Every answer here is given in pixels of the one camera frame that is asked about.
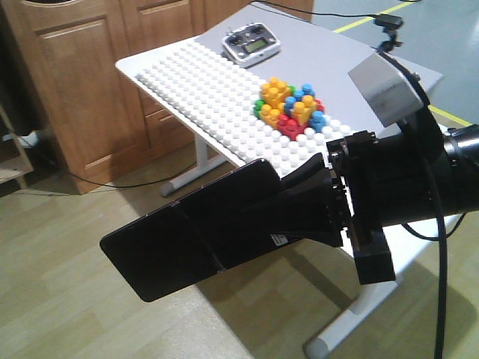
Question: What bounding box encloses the black clamp camera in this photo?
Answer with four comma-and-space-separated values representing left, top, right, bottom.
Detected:
373, 13, 403, 53

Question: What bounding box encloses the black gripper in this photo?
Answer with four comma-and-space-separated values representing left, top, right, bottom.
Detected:
267, 131, 396, 285

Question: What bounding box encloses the black camera cable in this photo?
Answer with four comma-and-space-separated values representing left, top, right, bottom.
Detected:
396, 119, 469, 359

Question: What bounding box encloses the white studded baseplate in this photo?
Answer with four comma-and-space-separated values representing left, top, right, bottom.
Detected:
134, 40, 353, 177

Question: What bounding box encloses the white adjustable table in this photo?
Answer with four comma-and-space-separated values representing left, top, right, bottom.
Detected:
115, 3, 469, 359

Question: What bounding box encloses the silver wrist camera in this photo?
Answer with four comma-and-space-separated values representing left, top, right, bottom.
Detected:
348, 52, 430, 128

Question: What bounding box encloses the colourful toy block pile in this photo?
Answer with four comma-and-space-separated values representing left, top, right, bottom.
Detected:
253, 77, 328, 141

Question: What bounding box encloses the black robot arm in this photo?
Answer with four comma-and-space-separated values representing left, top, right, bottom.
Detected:
273, 109, 478, 284

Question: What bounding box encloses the black foldable phone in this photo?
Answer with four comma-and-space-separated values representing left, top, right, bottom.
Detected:
99, 158, 300, 303

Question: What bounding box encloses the silver remote controller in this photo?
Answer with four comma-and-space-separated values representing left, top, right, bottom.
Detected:
222, 22, 281, 68

